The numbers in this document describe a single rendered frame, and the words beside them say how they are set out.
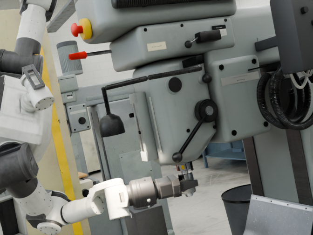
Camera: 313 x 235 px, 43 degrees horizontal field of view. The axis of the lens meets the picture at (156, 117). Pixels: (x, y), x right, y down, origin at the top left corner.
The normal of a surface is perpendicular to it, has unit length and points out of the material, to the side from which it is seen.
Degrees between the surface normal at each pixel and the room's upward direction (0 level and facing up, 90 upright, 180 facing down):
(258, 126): 90
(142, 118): 90
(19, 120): 58
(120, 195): 71
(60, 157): 90
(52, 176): 90
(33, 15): 76
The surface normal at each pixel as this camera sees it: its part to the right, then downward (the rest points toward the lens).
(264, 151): -0.87, 0.20
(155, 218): 0.31, -0.01
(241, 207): -0.49, 0.21
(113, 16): -0.02, 0.06
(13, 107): 0.49, -0.61
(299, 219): -0.87, -0.26
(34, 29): 0.48, -0.29
